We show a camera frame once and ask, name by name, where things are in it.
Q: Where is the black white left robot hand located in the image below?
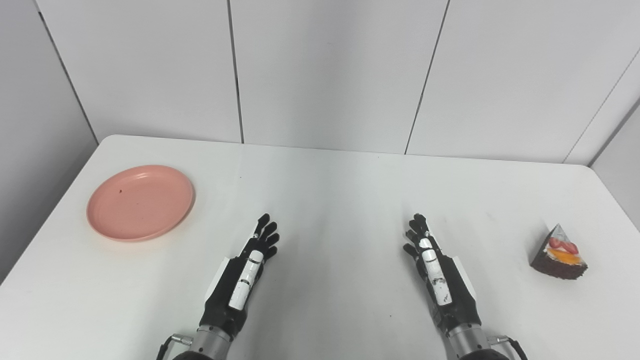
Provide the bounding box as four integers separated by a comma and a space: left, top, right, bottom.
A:
199, 213, 281, 337

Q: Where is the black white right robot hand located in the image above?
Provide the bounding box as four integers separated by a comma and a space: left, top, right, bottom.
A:
403, 213, 482, 334

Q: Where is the chocolate fruit cake slice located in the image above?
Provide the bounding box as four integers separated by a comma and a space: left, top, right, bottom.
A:
530, 223, 589, 280

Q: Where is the pink round plate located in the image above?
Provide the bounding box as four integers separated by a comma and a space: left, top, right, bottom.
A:
86, 165, 195, 243

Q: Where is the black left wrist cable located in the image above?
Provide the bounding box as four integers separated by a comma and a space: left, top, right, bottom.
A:
156, 334, 194, 360

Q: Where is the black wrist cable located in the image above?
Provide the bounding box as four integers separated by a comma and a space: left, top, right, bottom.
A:
156, 334, 194, 360
487, 335, 529, 360

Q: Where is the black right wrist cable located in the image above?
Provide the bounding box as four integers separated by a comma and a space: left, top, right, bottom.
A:
487, 335, 529, 360

